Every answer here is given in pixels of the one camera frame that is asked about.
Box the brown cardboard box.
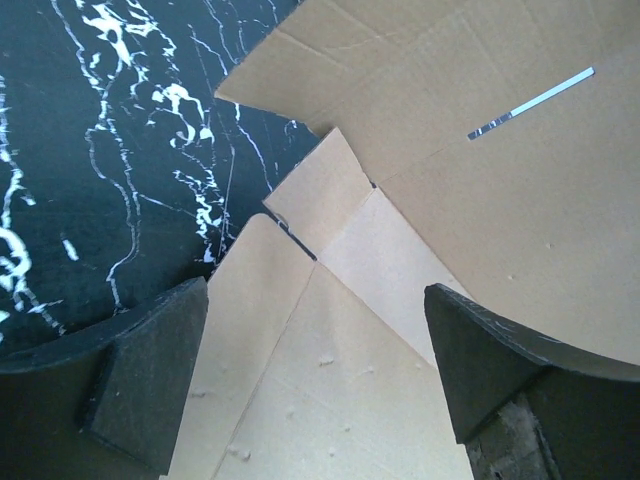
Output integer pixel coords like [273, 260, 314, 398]
[169, 1, 639, 479]

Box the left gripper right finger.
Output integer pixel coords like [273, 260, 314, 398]
[424, 284, 639, 479]

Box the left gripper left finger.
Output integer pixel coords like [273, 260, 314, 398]
[1, 277, 208, 479]

